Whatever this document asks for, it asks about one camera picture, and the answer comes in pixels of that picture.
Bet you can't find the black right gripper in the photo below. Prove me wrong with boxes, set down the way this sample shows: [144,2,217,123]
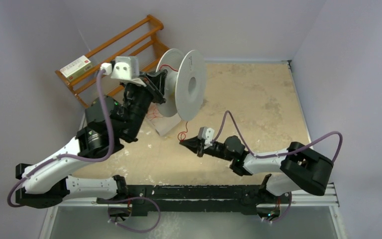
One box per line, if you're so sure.
[180,135,234,161]

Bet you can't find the red cable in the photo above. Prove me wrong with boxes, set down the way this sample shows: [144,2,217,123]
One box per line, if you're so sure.
[146,107,163,120]
[158,63,190,142]

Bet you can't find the grey cable spool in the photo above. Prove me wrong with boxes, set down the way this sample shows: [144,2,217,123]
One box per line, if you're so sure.
[156,49,207,121]

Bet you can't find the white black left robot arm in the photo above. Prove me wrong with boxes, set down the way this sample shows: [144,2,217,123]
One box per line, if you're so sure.
[7,70,168,209]

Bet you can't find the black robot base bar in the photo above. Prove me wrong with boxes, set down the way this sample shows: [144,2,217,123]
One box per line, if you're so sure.
[96,180,291,217]

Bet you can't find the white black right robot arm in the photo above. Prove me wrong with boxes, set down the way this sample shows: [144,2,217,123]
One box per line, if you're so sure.
[180,135,334,203]

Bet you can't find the clear plastic tray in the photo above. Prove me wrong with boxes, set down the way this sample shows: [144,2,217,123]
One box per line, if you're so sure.
[146,109,181,136]

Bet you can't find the orange wooden rack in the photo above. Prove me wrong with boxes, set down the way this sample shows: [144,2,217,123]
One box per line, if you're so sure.
[55,14,169,109]

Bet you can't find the white cardboard box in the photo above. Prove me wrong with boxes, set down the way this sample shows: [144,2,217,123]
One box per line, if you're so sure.
[59,55,93,82]

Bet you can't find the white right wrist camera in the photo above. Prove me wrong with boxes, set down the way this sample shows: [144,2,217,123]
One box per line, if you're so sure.
[197,126,214,148]

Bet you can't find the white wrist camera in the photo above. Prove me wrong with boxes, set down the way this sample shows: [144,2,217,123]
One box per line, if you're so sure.
[197,126,214,148]
[99,56,146,87]

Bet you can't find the red cable in tray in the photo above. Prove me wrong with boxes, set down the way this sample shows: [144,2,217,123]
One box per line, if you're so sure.
[146,107,163,120]

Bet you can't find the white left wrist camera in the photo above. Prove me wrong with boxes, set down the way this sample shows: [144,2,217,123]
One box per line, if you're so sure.
[99,56,146,87]

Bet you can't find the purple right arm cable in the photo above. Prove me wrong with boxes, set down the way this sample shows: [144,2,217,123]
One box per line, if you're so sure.
[212,110,344,166]

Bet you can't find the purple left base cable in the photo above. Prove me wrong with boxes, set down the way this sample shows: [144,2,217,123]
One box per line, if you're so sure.
[107,197,162,234]

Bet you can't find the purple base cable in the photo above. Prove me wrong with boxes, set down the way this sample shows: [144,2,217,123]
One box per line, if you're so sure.
[261,191,293,225]
[107,197,162,234]

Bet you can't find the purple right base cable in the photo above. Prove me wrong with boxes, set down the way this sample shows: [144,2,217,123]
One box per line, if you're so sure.
[261,191,293,225]

